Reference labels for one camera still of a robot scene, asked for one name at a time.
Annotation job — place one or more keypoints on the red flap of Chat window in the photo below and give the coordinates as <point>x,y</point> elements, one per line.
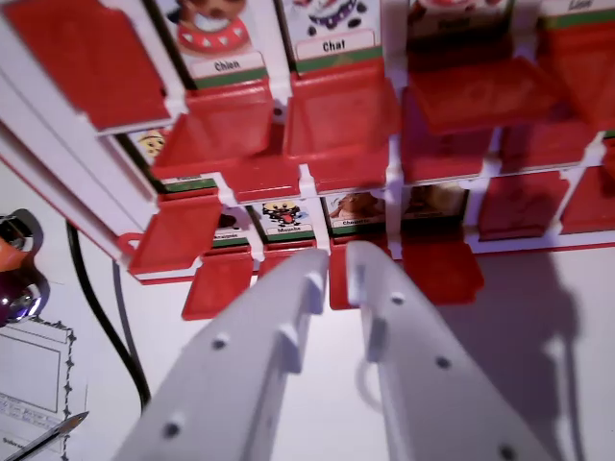
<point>343,115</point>

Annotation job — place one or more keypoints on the red flap of Chien window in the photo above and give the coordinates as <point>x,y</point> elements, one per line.
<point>226,125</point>

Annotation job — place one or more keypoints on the thin silver pen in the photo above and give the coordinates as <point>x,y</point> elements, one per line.
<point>53,432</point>

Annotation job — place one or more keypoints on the printed paper sheet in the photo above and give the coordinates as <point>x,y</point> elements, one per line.
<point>33,370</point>

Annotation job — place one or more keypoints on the red and white game board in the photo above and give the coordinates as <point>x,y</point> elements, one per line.
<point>519,206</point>

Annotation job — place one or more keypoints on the colourful bead toy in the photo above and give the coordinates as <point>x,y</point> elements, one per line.
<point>17,269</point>

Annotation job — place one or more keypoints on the Chien picture card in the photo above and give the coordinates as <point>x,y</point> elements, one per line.
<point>226,62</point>

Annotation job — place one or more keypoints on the Chat picture card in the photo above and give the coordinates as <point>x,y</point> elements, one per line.
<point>336,45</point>

